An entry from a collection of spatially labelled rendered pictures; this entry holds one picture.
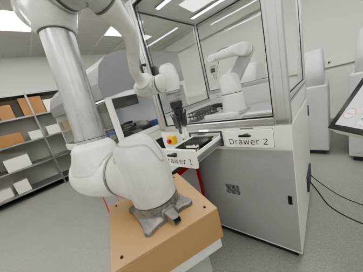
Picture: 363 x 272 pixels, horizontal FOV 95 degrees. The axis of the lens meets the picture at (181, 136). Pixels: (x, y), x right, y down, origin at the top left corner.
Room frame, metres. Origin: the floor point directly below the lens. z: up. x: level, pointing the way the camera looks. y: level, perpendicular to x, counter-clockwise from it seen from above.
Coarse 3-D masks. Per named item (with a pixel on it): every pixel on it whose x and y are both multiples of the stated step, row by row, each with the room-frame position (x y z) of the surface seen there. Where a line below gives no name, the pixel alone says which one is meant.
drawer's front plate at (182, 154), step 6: (168, 150) 0.98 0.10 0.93; (174, 150) 0.94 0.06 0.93; (180, 150) 0.91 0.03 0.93; (186, 150) 0.89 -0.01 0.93; (192, 150) 0.86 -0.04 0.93; (180, 156) 0.92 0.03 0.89; (186, 156) 0.89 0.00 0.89; (192, 156) 0.86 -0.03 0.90; (174, 162) 0.96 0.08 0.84; (180, 162) 0.93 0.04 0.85; (186, 162) 0.90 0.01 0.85; (192, 162) 0.87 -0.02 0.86
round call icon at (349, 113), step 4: (348, 108) 0.59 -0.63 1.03; (352, 108) 0.58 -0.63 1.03; (356, 108) 0.57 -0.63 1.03; (344, 112) 0.60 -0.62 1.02; (348, 112) 0.58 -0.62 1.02; (352, 112) 0.57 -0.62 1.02; (356, 112) 0.56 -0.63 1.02; (344, 116) 0.59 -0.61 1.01; (348, 116) 0.58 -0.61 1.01; (352, 116) 0.56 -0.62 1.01
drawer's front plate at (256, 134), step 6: (228, 132) 1.04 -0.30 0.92; (234, 132) 1.01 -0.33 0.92; (240, 132) 0.99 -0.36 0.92; (246, 132) 0.96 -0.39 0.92; (252, 132) 0.94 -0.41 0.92; (258, 132) 0.92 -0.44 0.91; (264, 132) 0.90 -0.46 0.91; (270, 132) 0.87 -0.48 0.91; (228, 138) 1.05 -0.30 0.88; (234, 138) 1.02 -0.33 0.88; (240, 138) 0.99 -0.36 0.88; (246, 138) 0.97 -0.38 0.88; (252, 138) 0.94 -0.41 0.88; (258, 138) 0.92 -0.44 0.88; (264, 138) 0.90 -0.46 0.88; (270, 138) 0.88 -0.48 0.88; (228, 144) 1.05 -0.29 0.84; (234, 144) 1.02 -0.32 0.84; (246, 144) 0.97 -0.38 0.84; (258, 144) 0.92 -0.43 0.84; (270, 144) 0.88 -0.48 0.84
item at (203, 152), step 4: (192, 136) 1.28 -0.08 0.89; (196, 136) 1.27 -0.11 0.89; (200, 136) 1.24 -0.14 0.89; (204, 136) 1.21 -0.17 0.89; (216, 136) 1.15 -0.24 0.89; (212, 140) 1.05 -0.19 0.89; (216, 140) 1.07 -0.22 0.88; (220, 140) 1.10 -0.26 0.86; (180, 144) 1.16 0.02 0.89; (208, 144) 0.99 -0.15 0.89; (212, 144) 1.03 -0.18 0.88; (216, 144) 1.05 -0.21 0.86; (220, 144) 1.10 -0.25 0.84; (172, 148) 1.10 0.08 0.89; (176, 148) 1.12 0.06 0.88; (204, 148) 0.95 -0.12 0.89; (208, 148) 0.98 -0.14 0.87; (212, 148) 1.01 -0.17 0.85; (196, 152) 0.91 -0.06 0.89; (200, 152) 0.92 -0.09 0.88; (204, 152) 0.94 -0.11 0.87; (208, 152) 0.97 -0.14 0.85; (200, 156) 0.91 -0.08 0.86; (204, 156) 0.94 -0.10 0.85; (200, 160) 0.90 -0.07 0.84
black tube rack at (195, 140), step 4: (208, 136) 1.15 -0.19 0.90; (212, 136) 1.12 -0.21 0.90; (188, 140) 1.18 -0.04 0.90; (192, 140) 1.15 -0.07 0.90; (196, 140) 1.12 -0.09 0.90; (200, 140) 1.09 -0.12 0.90; (204, 140) 1.07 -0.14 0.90; (208, 140) 1.06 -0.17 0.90; (184, 144) 1.11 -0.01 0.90; (188, 144) 1.09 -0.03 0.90; (192, 144) 1.06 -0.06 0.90; (196, 144) 1.04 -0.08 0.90; (200, 144) 1.02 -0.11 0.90; (204, 144) 1.05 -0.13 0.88; (200, 148) 1.01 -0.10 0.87
